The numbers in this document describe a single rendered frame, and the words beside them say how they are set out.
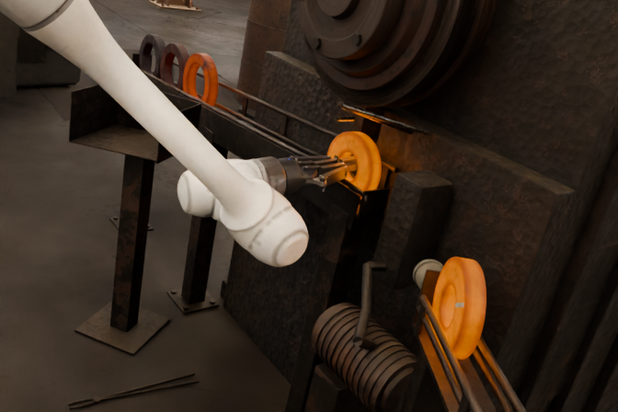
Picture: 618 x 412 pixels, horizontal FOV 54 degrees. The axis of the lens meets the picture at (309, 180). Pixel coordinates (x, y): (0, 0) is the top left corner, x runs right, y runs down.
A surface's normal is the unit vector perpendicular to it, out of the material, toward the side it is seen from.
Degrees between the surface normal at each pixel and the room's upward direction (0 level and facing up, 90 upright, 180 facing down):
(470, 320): 71
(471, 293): 42
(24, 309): 0
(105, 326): 0
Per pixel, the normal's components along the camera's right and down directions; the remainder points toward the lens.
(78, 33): 0.69, 0.49
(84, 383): 0.19, -0.91
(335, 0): -0.79, 0.07
